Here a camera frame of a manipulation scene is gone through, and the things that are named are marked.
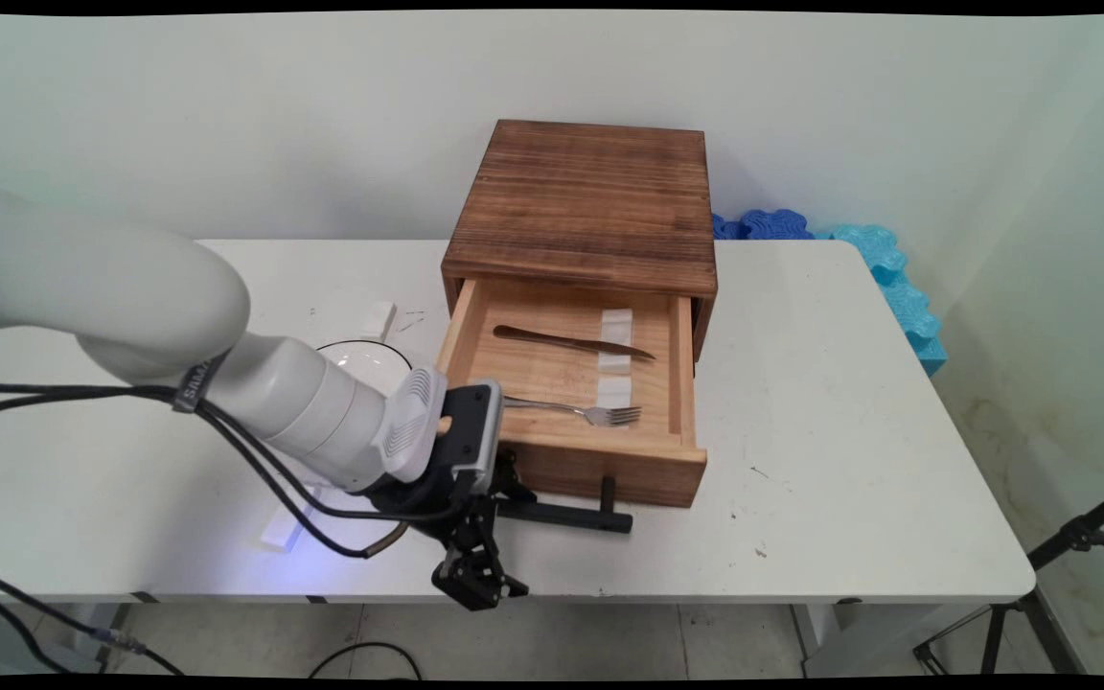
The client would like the table leg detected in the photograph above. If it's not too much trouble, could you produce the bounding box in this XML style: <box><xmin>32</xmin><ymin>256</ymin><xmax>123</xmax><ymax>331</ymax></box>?
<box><xmin>71</xmin><ymin>603</ymin><xmax>133</xmax><ymax>672</ymax></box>
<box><xmin>790</xmin><ymin>602</ymin><xmax>946</xmax><ymax>678</ymax></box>

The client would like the grey cable strap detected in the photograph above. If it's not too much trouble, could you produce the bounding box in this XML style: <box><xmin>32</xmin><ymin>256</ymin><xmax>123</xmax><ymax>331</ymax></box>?
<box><xmin>172</xmin><ymin>352</ymin><xmax>230</xmax><ymax>415</ymax></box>

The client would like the long white block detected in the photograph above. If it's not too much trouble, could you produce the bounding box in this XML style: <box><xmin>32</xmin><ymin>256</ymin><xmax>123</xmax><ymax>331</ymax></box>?
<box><xmin>260</xmin><ymin>489</ymin><xmax>321</xmax><ymax>553</ymax></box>

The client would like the black floor cable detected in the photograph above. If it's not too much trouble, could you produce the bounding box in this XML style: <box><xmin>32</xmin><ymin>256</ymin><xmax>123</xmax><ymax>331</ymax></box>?
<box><xmin>308</xmin><ymin>641</ymin><xmax>424</xmax><ymax>679</ymax></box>

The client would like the black tripod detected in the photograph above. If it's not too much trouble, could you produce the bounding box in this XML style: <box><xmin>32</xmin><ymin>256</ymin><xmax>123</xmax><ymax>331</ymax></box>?
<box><xmin>913</xmin><ymin>479</ymin><xmax>1104</xmax><ymax>677</ymax></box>

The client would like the brown wooden drawer cabinet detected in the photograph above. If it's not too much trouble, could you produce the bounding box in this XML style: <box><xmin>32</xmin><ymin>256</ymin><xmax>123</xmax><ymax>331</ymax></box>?
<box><xmin>440</xmin><ymin>119</ymin><xmax>719</xmax><ymax>365</ymax></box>

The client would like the metal fork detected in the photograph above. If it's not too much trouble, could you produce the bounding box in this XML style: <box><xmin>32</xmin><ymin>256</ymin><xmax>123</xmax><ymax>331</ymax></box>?
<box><xmin>501</xmin><ymin>394</ymin><xmax>643</xmax><ymax>429</ymax></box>

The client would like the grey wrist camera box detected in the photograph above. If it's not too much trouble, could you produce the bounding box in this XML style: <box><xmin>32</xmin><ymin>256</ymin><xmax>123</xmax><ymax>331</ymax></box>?
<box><xmin>436</xmin><ymin>379</ymin><xmax>506</xmax><ymax>495</ymax></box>

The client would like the white plate with black rim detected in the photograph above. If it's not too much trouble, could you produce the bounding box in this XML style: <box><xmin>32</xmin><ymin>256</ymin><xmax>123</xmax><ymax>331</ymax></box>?
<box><xmin>315</xmin><ymin>339</ymin><xmax>417</xmax><ymax>386</ymax></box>

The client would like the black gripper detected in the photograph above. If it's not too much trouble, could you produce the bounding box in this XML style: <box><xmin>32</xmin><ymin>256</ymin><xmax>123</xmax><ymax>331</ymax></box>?
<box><xmin>358</xmin><ymin>448</ymin><xmax>539</xmax><ymax>612</ymax></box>

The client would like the light blue foam mat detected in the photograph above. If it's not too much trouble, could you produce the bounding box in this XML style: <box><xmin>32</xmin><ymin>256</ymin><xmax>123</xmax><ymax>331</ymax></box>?
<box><xmin>813</xmin><ymin>223</ymin><xmax>948</xmax><ymax>377</ymax></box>

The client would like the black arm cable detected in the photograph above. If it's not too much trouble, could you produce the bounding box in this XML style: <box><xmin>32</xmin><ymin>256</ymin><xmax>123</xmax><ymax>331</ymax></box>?
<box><xmin>0</xmin><ymin>391</ymin><xmax>462</xmax><ymax>523</ymax></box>
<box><xmin>0</xmin><ymin>381</ymin><xmax>411</xmax><ymax>560</ymax></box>

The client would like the small white block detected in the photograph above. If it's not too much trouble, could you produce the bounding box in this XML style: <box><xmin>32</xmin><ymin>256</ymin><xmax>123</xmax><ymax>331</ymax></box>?
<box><xmin>360</xmin><ymin>300</ymin><xmax>399</xmax><ymax>342</ymax></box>

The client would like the metal table knife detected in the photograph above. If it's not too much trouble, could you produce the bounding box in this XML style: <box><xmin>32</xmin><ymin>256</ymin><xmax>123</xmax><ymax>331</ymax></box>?
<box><xmin>492</xmin><ymin>324</ymin><xmax>657</xmax><ymax>363</ymax></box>

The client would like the black cable with connector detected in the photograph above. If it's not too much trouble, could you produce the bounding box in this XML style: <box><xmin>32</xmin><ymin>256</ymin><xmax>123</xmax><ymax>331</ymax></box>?
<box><xmin>0</xmin><ymin>563</ymin><xmax>187</xmax><ymax>678</ymax></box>

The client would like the dark blue foam mat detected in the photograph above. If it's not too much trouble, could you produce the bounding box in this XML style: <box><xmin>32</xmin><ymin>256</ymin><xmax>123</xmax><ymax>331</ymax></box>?
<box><xmin>713</xmin><ymin>209</ymin><xmax>815</xmax><ymax>242</ymax></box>

